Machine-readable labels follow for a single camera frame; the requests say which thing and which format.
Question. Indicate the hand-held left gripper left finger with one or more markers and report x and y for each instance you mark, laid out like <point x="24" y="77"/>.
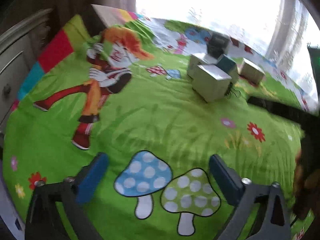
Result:
<point x="95" y="177"/>

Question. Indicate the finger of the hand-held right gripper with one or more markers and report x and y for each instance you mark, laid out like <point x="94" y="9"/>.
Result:
<point x="280" y="110"/>

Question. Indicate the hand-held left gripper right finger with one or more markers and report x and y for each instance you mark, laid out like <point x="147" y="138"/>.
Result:
<point x="225" y="180"/>

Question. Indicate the black box with window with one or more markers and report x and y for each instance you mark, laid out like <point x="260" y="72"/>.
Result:
<point x="218" y="45"/>

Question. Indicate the person's right hand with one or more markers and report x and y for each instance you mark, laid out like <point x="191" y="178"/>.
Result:
<point x="305" y="185"/>

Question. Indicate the teal and white box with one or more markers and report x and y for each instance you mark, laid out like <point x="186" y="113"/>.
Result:
<point x="228" y="66"/>

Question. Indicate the green printed blanket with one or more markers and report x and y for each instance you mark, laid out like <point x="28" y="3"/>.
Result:
<point x="155" y="117"/>

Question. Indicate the white dresser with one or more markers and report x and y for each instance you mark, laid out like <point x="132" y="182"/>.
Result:
<point x="15" y="62"/>

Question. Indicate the window frame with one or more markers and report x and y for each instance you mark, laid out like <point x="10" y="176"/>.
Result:
<point x="282" y="30"/>

